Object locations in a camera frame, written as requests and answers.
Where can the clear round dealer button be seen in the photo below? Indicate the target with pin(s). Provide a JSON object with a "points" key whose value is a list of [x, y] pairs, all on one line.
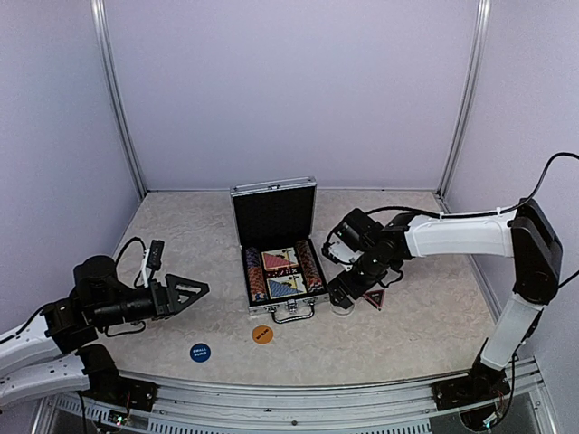
{"points": [[340, 311]]}

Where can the aluminium corner post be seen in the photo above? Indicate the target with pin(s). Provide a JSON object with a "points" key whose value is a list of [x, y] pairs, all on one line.
{"points": [[99, 17], [468, 96]]}

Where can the aluminium front rail frame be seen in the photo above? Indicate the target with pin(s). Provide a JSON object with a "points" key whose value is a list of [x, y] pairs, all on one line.
{"points": [[410, 406]]}

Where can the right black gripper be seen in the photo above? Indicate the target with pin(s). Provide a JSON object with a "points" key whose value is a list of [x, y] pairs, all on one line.
{"points": [[355, 289]]}

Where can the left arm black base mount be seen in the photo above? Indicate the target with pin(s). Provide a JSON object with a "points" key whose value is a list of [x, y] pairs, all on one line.
{"points": [[131, 394]]}

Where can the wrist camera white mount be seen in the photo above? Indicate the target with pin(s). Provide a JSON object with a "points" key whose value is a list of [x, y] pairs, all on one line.
{"points": [[151, 262], [339, 253]]}

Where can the left aluminium corner post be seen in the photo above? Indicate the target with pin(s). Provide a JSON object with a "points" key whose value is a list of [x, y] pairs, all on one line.
{"points": [[99, 17]]}

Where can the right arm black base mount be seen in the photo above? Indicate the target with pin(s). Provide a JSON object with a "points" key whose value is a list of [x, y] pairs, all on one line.
{"points": [[461, 391]]}

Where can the chip row in case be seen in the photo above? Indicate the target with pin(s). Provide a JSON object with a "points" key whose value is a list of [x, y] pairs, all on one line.
{"points": [[309, 267], [255, 274]]}

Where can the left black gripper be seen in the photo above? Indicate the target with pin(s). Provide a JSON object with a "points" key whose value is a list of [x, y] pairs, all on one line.
{"points": [[166, 298]]}

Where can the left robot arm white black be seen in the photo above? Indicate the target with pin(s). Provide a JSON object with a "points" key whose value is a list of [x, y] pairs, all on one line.
{"points": [[56, 349]]}

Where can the black pink triangular button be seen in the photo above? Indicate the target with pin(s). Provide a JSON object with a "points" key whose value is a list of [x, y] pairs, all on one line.
{"points": [[375, 298]]}

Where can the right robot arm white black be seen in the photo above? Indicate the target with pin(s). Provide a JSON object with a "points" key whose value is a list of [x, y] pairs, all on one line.
{"points": [[368, 250]]}

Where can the orange big blind button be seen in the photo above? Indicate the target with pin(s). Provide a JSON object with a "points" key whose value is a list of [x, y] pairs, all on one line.
{"points": [[262, 334]]}

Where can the chip row in case front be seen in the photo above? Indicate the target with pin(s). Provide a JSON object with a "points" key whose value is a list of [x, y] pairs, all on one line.
{"points": [[255, 274]]}

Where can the blue small blind button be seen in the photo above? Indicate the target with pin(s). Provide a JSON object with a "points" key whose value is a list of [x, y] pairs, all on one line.
{"points": [[200, 353]]}

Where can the chip row in case back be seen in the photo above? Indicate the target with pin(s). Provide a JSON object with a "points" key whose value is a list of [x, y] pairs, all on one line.
{"points": [[309, 267]]}

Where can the blue playing card box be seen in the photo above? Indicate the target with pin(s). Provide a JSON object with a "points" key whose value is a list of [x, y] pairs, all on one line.
{"points": [[285, 286]]}

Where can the right aluminium corner post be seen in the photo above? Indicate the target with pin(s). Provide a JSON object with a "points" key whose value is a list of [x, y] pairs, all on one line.
{"points": [[468, 96]]}

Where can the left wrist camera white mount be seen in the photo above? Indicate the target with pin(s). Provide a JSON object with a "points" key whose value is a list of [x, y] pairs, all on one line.
{"points": [[151, 262]]}

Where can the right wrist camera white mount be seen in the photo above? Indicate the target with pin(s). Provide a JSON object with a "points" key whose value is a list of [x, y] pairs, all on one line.
{"points": [[339, 253]]}

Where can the aluminium poker chip case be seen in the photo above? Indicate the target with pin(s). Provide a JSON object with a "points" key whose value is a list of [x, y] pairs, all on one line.
{"points": [[275, 215]]}

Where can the black dice row in case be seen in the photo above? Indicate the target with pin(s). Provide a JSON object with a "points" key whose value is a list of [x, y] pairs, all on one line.
{"points": [[275, 273]]}

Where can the red playing card deck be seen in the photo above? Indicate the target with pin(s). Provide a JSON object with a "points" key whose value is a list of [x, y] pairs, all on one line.
{"points": [[279, 259]]}

